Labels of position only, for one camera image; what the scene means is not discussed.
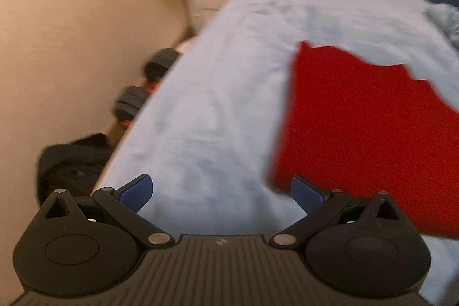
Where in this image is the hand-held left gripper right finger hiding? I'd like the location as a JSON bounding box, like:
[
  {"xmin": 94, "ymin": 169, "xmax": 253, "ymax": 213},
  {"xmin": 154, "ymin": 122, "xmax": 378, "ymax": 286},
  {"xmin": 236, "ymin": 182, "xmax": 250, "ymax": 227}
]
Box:
[{"xmin": 267, "ymin": 176, "xmax": 413, "ymax": 250}]

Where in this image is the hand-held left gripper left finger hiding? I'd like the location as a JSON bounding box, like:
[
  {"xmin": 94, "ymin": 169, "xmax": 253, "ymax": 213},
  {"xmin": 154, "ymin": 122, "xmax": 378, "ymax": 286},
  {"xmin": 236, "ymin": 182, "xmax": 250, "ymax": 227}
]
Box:
[{"xmin": 34, "ymin": 174, "xmax": 176, "ymax": 250}]

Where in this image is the red knit cardigan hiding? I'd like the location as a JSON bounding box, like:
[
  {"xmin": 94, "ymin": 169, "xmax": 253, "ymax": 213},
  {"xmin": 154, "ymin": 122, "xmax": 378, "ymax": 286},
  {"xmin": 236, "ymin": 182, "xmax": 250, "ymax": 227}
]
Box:
[{"xmin": 269, "ymin": 41, "xmax": 459, "ymax": 241}]

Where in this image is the black bag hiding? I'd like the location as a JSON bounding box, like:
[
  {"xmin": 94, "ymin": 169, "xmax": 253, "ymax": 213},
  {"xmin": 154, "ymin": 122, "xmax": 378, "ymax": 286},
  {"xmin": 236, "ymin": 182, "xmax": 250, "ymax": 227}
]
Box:
[{"xmin": 36, "ymin": 133, "xmax": 114, "ymax": 203}]

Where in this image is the black dumbbell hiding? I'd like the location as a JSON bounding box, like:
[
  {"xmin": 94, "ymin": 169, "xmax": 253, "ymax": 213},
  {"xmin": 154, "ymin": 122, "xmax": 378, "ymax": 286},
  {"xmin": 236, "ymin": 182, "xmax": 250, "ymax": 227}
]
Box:
[
  {"xmin": 144, "ymin": 48, "xmax": 181, "ymax": 81},
  {"xmin": 113, "ymin": 85, "xmax": 149, "ymax": 120}
]

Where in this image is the bed with blue sheet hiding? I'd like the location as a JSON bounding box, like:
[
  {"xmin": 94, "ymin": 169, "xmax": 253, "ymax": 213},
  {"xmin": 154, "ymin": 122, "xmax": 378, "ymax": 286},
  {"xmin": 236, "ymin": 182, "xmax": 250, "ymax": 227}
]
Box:
[{"xmin": 91, "ymin": 0, "xmax": 459, "ymax": 306}]

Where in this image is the light blue blanket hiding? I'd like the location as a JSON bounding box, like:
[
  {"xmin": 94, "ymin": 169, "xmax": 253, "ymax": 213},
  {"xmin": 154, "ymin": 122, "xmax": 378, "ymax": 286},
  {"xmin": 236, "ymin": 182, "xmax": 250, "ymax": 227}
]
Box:
[{"xmin": 425, "ymin": 3, "xmax": 459, "ymax": 49}]

